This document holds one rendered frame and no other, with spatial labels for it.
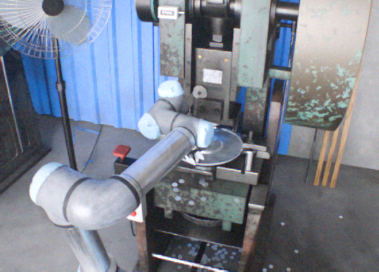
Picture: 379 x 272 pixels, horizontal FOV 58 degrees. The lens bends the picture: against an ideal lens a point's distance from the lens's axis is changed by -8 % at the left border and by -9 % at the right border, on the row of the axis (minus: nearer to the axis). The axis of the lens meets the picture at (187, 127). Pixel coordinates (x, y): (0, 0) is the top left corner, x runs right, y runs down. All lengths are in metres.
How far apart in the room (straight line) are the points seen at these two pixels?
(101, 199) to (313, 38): 0.65
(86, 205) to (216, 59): 0.81
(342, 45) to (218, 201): 0.82
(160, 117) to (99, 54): 2.00
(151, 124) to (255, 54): 0.46
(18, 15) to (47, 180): 1.04
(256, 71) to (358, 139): 1.71
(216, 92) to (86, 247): 0.77
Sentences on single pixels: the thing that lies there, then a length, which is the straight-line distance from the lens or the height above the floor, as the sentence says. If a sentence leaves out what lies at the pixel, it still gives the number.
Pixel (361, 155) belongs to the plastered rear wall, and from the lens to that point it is 3.00.
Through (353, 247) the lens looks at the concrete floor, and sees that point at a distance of 2.34.
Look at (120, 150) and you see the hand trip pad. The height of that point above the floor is 0.76.
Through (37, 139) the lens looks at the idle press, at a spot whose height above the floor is 0.13.
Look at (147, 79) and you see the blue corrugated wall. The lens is 2.92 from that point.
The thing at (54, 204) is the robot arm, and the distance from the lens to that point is 0.86.
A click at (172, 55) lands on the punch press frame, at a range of 1.39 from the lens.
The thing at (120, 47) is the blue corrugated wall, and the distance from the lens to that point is 2.93.
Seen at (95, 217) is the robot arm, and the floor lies 1.04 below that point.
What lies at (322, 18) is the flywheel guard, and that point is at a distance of 0.99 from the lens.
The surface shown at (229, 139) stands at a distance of 1.55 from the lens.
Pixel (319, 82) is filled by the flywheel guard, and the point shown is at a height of 1.22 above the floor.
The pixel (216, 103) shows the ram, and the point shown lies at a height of 0.97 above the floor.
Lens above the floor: 1.58
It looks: 29 degrees down
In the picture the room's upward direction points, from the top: 1 degrees clockwise
